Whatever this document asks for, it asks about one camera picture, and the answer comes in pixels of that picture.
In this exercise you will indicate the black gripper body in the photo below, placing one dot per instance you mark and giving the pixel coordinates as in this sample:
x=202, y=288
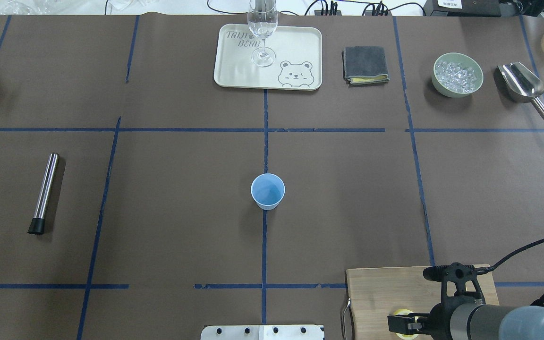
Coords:
x=438, y=317

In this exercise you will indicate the lemon slice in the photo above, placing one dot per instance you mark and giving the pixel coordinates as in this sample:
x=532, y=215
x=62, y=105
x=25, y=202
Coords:
x=404, y=311

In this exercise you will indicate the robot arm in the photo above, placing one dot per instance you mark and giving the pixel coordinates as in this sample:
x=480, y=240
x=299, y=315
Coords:
x=463, y=313

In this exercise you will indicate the blue paper cup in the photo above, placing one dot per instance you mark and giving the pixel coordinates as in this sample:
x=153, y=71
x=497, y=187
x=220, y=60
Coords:
x=267, y=190

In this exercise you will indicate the wooden cutting board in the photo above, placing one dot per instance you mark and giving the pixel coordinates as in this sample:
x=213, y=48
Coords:
x=375, y=293

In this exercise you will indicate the steel ice scoop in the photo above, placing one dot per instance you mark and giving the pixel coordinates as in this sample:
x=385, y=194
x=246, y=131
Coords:
x=523, y=85

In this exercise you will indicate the green bowl of ice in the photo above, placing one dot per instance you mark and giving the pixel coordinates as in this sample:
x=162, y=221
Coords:
x=456, y=75

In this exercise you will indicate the grey folded cloth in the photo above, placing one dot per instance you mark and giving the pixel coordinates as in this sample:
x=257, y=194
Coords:
x=363, y=65

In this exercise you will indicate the cream bear tray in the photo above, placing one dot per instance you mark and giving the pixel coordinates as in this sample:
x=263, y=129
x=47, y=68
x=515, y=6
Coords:
x=292, y=61

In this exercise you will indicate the clear wine glass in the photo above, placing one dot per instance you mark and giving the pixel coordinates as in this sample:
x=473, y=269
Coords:
x=262, y=19

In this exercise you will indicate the steel muddler black tip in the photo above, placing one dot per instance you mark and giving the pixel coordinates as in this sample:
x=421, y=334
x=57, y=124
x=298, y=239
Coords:
x=37, y=225

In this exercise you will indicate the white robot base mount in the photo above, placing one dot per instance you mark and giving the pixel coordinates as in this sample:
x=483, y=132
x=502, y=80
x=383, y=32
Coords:
x=263, y=332

